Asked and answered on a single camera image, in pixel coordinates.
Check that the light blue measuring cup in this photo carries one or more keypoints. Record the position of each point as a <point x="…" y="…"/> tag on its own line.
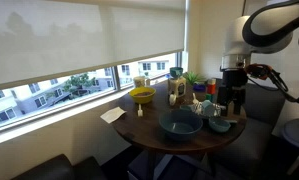
<point x="207" y="107"/>

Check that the silver foil tray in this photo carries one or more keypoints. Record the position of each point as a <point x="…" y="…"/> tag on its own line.
<point x="216" y="109"/>

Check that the teal measuring cup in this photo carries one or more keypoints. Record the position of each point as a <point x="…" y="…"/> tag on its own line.
<point x="185" y="107"/>

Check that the small teal bowl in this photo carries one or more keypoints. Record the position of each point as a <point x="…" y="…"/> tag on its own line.
<point x="219" y="125"/>

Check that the grey window frame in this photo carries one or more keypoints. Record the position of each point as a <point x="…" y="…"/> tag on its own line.
<point x="115" y="78"/>

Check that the yellow bowl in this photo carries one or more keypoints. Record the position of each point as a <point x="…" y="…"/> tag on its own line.
<point x="142" y="94"/>

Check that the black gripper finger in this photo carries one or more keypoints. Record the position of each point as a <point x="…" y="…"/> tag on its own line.
<point x="239" y="105"/>
<point x="222" y="105"/>

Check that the small white measuring spoon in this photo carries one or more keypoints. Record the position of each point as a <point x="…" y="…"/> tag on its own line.
<point x="140" y="111"/>

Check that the jar with teal lid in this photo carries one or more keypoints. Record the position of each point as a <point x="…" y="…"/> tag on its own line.
<point x="176" y="85"/>

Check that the white measuring scoop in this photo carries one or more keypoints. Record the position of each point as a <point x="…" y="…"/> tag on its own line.
<point x="172" y="99"/>

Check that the purple small dish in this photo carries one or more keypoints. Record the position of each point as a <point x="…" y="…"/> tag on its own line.
<point x="199" y="87"/>

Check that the red and green block stack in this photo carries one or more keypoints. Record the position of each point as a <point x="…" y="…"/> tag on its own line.
<point x="211" y="88"/>

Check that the small green potted plant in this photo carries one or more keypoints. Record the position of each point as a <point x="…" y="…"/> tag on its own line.
<point x="193" y="78"/>

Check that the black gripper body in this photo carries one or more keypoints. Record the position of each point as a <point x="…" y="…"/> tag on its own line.
<point x="234" y="80"/>

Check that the white roller window blind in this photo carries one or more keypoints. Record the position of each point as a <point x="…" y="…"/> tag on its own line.
<point x="72" y="36"/>

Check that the white patterned cup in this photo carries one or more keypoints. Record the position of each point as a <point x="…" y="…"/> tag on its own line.
<point x="139" y="81"/>

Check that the round dark wooden table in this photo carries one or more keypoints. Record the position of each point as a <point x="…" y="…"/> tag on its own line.
<point x="145" y="130"/>

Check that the dark blue bowl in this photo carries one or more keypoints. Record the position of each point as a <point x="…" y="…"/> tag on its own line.
<point x="180" y="126"/>

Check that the white paper napkin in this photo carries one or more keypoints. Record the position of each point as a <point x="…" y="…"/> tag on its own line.
<point x="113" y="114"/>

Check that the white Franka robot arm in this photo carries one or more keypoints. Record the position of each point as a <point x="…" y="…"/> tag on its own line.
<point x="237" y="36"/>

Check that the grey round stool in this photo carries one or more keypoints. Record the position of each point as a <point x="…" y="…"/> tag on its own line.
<point x="297" y="131"/>

